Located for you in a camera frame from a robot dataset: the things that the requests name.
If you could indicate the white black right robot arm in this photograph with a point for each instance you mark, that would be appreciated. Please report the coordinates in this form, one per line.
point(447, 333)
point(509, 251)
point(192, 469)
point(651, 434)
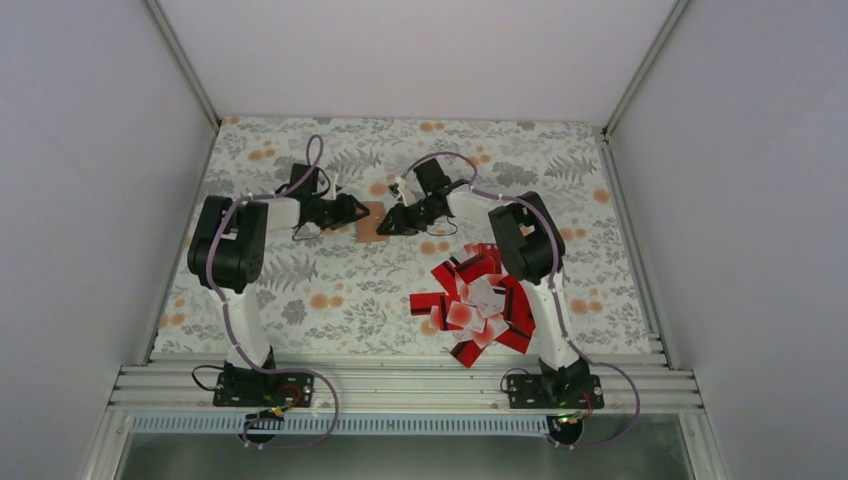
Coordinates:
point(531, 251)

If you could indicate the red card with gold print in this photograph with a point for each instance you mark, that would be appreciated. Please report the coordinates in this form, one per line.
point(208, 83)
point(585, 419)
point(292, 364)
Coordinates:
point(490, 250)

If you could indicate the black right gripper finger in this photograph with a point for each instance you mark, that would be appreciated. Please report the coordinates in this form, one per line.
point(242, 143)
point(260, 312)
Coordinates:
point(400, 213)
point(392, 227)

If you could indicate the perforated grey cable duct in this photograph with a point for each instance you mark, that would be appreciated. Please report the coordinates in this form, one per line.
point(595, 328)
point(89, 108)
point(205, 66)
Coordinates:
point(346, 424)

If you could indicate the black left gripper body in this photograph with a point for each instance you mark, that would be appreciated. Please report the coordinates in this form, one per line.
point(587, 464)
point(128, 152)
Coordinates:
point(317, 207)

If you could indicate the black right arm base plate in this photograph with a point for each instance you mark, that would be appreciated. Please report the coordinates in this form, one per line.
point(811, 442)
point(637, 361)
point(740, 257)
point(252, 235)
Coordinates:
point(533, 392)

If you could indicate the red black striped card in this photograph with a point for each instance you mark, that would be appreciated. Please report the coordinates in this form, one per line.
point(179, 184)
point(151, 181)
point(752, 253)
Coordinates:
point(452, 275)

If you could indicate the red card bottom of pile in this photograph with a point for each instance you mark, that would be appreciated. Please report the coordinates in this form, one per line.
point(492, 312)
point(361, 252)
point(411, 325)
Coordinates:
point(467, 352)

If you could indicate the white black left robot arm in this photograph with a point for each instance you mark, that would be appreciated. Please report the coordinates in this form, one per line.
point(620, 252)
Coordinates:
point(226, 255)

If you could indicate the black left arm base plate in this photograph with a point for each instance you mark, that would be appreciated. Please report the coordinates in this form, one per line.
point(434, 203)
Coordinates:
point(248, 388)

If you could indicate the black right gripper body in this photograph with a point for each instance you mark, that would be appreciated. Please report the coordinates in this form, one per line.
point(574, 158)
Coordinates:
point(428, 215)

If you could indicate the tan leather card holder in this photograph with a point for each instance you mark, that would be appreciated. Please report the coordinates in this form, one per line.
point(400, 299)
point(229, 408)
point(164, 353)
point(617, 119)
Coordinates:
point(366, 228)

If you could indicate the aluminium rail frame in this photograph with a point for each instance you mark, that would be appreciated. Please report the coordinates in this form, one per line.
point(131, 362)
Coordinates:
point(411, 383)

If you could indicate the floral patterned table mat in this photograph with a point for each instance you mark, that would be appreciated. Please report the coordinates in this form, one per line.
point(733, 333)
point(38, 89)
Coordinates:
point(325, 293)

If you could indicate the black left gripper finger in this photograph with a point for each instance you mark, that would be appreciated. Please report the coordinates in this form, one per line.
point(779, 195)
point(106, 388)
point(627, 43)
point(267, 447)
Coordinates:
point(343, 222)
point(350, 207)

